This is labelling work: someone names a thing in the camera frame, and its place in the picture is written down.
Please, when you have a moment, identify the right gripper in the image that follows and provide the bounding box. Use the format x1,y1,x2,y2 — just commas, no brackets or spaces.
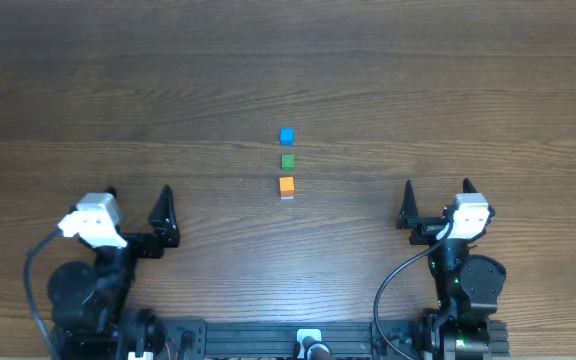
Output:
395,177,480,247

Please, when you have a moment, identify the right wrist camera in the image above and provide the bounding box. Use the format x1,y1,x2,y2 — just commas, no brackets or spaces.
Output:
442,192,492,242

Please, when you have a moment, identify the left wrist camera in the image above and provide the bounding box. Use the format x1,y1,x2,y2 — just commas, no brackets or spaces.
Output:
56,191,130,250

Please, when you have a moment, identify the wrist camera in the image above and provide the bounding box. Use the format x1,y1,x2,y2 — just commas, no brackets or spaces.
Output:
56,191,130,250
442,192,492,242

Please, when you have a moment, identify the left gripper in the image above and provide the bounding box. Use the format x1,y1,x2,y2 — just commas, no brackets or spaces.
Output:
104,184,182,260

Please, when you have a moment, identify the mounting rail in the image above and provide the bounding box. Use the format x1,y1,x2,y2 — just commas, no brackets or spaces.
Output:
67,319,511,360

